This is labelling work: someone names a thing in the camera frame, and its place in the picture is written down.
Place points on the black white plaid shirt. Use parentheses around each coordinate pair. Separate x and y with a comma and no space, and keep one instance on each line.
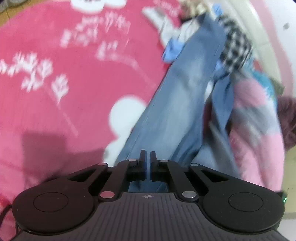
(238,47)

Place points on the teal printed cloth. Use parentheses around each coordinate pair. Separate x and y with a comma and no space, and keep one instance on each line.
(271,86)

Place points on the pink cream bed headboard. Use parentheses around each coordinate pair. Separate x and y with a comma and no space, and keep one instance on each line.
(271,28)

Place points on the blue denim jeans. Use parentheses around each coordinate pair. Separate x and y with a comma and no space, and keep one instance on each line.
(186,119)

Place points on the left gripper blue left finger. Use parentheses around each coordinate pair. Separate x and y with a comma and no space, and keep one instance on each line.
(134,169)

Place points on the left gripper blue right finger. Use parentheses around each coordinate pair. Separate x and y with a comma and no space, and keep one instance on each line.
(162,170)

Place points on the pink floral bed blanket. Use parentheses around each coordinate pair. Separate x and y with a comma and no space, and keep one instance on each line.
(75,78)

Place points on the light blue shirt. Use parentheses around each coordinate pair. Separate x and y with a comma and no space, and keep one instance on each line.
(175,45)

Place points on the pink grey floral duvet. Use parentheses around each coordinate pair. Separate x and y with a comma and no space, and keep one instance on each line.
(255,137)

